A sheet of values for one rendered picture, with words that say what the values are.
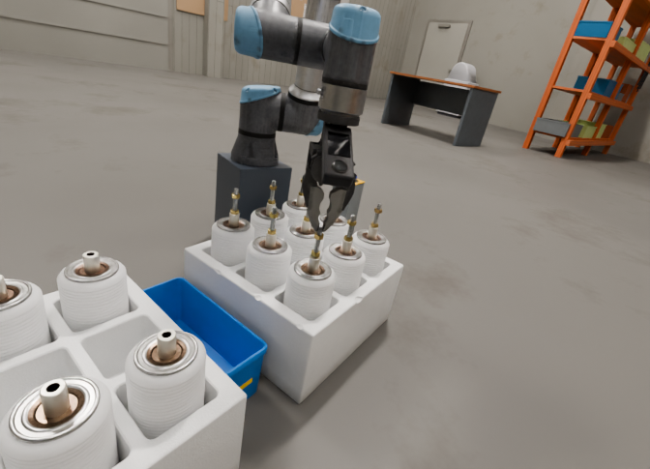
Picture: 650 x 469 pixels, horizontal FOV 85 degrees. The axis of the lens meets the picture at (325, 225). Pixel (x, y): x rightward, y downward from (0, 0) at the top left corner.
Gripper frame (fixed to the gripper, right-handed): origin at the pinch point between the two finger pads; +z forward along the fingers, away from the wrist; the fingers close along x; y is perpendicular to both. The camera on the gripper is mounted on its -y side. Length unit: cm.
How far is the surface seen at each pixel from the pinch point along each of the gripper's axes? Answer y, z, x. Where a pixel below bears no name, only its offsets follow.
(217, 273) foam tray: 8.8, 17.5, 18.9
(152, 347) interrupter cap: -21.1, 9.6, 23.4
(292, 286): -2.0, 12.2, 3.8
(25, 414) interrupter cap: -30.5, 9.6, 32.6
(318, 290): -4.1, 11.3, -0.9
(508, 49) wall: 769, -129, -514
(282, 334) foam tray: -5.4, 21.0, 4.7
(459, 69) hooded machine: 782, -72, -419
